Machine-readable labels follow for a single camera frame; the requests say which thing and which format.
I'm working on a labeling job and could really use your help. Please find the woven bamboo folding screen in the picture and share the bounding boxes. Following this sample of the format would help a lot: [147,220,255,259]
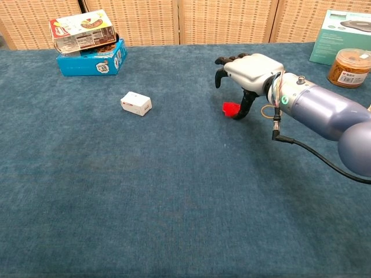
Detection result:
[0,0,371,51]

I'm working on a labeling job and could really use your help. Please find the white and red food carton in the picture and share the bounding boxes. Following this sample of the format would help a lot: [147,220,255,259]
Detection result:
[49,9,117,55]

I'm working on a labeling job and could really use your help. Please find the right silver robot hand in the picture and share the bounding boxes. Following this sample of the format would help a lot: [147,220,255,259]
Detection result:
[214,53,285,121]

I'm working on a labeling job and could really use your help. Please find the blue table cloth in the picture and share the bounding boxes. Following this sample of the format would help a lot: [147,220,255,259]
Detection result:
[0,42,371,278]

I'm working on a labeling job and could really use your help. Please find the tan rubber band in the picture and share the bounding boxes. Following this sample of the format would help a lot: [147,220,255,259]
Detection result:
[260,105,276,119]

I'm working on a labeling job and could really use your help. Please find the clear jar of rubber bands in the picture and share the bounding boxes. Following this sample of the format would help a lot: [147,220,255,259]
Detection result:
[326,47,371,89]

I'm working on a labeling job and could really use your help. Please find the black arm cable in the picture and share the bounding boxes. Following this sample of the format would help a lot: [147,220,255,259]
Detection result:
[271,107,371,185]

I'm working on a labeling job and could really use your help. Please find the blue cardboard box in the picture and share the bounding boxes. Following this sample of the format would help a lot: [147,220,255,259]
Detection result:
[56,38,128,77]

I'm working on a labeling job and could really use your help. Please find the small white box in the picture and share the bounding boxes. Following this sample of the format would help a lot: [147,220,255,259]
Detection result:
[120,91,153,117]

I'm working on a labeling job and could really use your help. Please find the green and white product box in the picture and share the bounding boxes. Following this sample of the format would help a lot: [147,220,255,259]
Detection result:
[308,9,371,66]

